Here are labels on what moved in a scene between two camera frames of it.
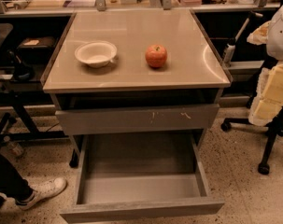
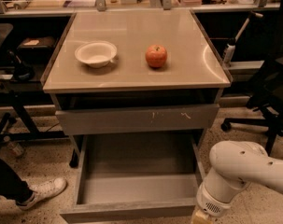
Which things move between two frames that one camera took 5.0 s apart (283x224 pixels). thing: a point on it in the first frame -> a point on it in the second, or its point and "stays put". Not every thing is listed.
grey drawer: (147, 176) stays put
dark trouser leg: (6, 178) stays put
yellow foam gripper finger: (273, 92) -> (207, 207)
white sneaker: (43, 190) stays put
